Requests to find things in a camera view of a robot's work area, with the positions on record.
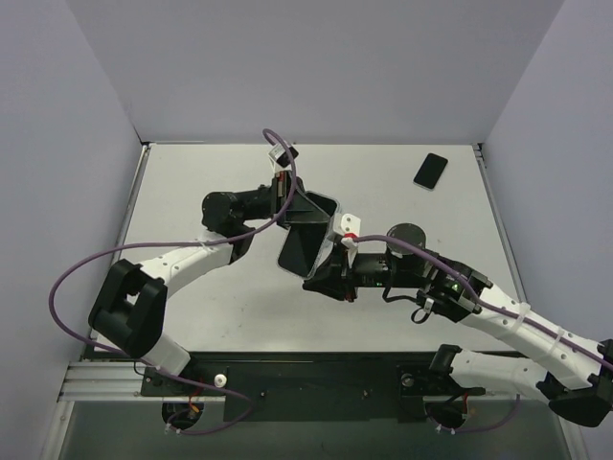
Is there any black smartphone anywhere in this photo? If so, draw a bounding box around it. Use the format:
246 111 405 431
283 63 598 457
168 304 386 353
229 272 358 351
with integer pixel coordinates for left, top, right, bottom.
277 223 328 279
413 152 448 191

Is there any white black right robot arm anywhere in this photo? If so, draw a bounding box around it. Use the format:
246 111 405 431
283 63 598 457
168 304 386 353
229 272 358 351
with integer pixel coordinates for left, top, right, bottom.
303 223 612 427

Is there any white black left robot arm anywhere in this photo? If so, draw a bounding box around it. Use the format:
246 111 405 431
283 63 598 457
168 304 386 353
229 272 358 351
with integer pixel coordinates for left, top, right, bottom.
88 172 339 395

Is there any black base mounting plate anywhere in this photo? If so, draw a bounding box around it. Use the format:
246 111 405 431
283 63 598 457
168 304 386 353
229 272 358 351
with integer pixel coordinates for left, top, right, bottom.
138 352 485 426

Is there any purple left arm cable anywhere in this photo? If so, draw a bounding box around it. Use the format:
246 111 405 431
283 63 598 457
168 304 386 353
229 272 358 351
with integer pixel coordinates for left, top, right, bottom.
50 127 301 358

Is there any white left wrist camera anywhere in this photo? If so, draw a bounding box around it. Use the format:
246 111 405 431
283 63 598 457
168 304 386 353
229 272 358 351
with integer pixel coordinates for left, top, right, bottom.
267 144 299 175

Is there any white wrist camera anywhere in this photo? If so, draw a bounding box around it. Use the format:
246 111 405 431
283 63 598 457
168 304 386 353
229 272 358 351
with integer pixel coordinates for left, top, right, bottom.
332 213 361 250
267 144 299 175

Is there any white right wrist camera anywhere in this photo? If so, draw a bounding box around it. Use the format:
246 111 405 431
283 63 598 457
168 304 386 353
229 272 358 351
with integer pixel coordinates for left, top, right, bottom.
332 213 361 250

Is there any aluminium frame rail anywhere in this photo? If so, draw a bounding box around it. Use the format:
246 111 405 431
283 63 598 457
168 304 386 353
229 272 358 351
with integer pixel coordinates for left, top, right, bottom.
58 361 143 403

